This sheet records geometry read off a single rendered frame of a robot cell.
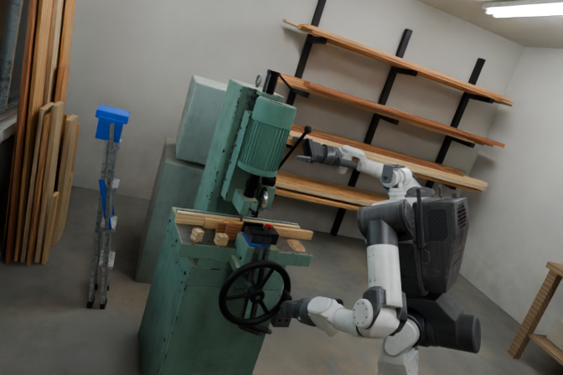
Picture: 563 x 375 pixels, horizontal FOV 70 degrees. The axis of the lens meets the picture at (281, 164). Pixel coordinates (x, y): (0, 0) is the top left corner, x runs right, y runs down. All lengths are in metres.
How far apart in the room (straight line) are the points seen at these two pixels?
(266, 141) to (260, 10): 2.54
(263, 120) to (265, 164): 0.18
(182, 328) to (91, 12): 2.91
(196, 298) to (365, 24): 3.34
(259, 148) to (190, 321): 0.78
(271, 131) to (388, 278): 0.77
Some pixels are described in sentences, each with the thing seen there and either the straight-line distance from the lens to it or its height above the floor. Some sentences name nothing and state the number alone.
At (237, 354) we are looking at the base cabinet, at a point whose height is 0.37.
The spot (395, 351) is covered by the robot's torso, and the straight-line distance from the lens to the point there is 1.52.
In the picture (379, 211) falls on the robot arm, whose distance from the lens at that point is 1.23.
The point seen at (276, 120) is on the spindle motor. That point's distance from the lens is 1.63.
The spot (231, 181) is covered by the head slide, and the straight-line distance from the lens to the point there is 1.84.
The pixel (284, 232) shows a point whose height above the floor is 0.92.
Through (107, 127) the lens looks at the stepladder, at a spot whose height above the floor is 1.08.
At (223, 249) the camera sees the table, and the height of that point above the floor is 0.89.
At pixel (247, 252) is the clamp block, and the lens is 1.61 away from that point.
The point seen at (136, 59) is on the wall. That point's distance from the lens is 3.98.
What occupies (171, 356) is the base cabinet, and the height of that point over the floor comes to 0.37.
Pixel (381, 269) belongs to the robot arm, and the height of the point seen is 1.21.
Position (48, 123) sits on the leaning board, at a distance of 2.72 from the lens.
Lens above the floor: 1.65
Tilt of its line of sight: 13 degrees down
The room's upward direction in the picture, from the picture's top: 18 degrees clockwise
